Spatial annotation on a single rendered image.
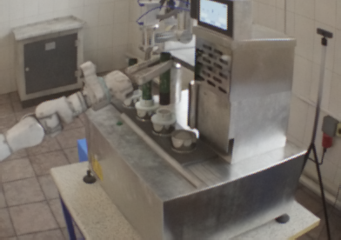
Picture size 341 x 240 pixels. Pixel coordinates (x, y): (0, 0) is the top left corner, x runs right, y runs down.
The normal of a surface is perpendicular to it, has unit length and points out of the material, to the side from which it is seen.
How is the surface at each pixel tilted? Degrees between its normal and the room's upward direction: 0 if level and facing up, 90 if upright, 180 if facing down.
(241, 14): 90
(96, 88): 61
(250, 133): 90
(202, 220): 90
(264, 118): 90
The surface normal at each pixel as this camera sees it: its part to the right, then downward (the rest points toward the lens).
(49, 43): 0.50, 0.37
